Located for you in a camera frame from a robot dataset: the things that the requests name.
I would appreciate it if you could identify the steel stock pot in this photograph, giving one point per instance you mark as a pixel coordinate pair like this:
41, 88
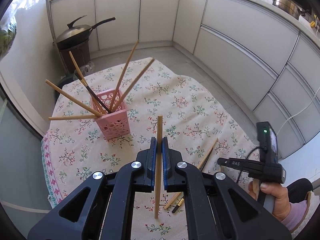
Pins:
290, 7

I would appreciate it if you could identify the floral tablecloth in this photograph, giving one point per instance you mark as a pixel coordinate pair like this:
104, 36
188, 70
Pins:
72, 150

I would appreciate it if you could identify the dark brown trash bin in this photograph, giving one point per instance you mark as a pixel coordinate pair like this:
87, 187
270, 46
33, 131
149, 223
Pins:
80, 53

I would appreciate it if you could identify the pink perforated utensil holder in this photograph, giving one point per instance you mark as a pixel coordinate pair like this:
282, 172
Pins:
115, 124

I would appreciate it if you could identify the person's right hand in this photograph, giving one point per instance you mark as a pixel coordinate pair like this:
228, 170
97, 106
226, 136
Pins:
282, 206

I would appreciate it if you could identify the bag of vegetables on floor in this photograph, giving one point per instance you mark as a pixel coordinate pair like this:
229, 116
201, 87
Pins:
85, 70

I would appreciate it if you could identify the wooden chopstick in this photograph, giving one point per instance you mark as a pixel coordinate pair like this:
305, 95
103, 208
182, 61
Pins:
177, 194
121, 99
158, 170
72, 117
76, 66
93, 111
122, 75

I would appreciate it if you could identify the white kitchen cabinets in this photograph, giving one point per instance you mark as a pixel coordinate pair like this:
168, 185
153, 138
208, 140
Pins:
266, 60

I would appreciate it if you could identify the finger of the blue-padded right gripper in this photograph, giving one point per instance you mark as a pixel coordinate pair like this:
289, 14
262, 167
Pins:
215, 206

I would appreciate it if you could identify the plastic bag of greens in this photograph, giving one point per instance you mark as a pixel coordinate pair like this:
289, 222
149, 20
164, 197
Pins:
9, 26

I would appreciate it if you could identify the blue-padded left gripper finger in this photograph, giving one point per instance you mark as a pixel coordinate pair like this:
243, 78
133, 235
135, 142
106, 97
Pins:
101, 207

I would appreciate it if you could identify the black wok with lid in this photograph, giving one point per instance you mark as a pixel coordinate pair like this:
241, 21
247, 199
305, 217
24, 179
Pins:
75, 35

